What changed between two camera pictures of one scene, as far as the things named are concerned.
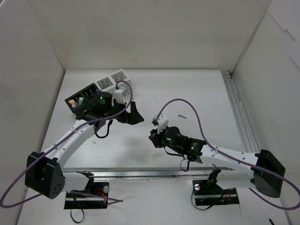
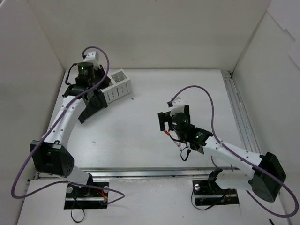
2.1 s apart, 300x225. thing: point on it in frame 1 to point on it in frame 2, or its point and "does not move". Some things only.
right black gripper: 155,138 to 162,120
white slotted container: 116,80 does not move
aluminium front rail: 121,173 does not move
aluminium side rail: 247,135 does not move
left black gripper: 128,116 to 95,103
